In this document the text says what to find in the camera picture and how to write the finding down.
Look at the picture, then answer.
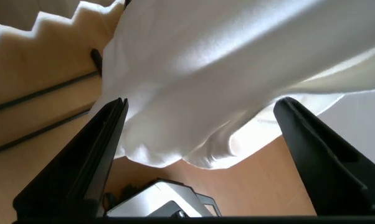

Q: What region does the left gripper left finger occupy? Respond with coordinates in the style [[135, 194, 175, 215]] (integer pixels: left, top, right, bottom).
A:
[[12, 98, 129, 218]]

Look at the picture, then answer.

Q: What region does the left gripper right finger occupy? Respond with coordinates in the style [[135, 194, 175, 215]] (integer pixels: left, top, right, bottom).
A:
[[273, 96, 375, 215]]

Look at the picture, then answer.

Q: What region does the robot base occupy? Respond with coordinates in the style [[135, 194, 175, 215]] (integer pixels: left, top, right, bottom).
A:
[[102, 179, 222, 218]]

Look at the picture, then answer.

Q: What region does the white garment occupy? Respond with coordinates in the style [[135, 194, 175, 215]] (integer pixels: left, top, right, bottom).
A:
[[89, 0, 375, 170]]

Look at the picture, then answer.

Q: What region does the black clothes rack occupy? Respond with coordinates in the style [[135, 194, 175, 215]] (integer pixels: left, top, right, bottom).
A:
[[0, 0, 132, 156]]

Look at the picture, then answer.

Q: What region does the beige curtain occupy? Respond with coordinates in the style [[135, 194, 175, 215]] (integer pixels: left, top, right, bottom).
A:
[[0, 0, 113, 34]]

